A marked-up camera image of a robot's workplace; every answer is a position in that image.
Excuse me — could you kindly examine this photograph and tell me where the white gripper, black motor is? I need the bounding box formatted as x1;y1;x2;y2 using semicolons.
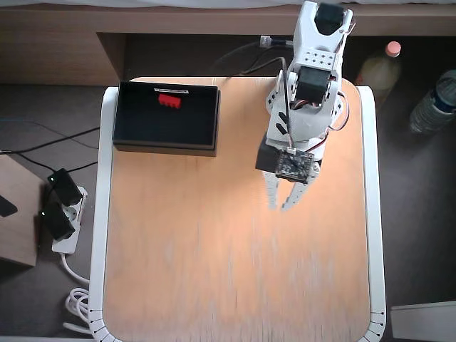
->
255;105;331;212

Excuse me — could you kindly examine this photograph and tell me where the red lego block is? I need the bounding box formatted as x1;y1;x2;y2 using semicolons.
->
157;93;183;110

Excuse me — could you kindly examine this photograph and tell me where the black rectangular bin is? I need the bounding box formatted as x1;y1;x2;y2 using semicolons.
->
112;81;222;158

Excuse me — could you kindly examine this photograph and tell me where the yellow bottle with pink cap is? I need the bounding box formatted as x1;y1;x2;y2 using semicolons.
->
356;41;404;103

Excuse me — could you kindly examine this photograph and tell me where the clear plastic water bottle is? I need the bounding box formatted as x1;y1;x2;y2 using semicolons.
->
409;69;456;135

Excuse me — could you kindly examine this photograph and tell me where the white board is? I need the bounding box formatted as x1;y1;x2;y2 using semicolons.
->
390;301;456;342

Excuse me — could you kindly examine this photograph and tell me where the white power strip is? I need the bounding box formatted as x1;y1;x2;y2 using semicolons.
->
51;187;88;254

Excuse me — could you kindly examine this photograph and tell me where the black power adapter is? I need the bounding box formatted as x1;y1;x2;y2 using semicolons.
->
47;168;83;207
37;200;76;242

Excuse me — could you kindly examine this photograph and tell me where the white bed sheet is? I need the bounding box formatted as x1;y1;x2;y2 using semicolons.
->
0;0;456;9

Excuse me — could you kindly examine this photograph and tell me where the brown cardboard box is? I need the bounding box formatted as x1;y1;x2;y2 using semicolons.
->
0;150;41;269

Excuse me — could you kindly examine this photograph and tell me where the brown wooden desk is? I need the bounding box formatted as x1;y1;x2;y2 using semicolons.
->
0;6;456;87

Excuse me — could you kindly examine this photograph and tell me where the flat black object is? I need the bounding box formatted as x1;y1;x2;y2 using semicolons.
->
0;195;18;219

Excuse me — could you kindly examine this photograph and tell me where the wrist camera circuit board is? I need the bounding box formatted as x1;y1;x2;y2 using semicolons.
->
275;148;315;185

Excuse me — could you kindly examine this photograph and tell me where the black camera cable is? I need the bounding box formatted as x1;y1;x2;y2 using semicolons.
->
224;56;296;154

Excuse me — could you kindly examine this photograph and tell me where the dark cable with clear connector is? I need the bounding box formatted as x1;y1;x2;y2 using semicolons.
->
207;35;296;72

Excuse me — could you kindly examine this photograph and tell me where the white power strip cable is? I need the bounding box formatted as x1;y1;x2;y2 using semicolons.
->
60;252;94;336

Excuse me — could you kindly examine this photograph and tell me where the thick black floor cable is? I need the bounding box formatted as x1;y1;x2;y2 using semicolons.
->
0;114;103;154

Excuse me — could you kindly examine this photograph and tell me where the thin black floor cable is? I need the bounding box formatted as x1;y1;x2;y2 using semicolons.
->
0;118;92;149

